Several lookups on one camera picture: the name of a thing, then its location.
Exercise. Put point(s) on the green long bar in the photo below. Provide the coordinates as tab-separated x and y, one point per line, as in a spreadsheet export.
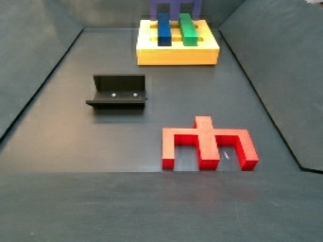
187	30

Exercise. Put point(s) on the yellow slotted board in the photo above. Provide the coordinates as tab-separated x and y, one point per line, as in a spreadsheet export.
177	54

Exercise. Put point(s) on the red fork-shaped block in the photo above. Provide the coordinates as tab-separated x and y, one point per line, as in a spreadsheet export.
207	139

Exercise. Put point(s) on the black angled bracket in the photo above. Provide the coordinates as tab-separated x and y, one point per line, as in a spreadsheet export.
118	91

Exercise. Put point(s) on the blue long bar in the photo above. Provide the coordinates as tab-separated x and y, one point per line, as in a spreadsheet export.
164	33

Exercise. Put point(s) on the purple fork-shaped block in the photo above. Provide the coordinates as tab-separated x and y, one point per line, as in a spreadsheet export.
175	8

